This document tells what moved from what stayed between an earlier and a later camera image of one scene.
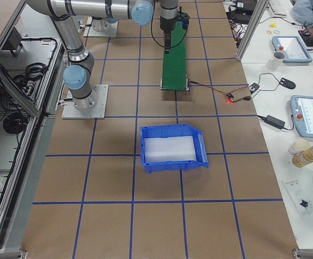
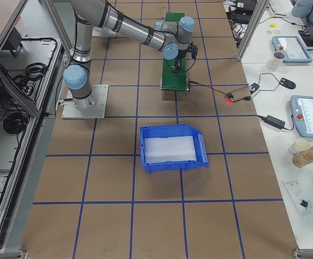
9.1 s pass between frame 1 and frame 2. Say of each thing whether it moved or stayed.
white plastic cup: stayed
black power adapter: stayed
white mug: stayed
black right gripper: moved
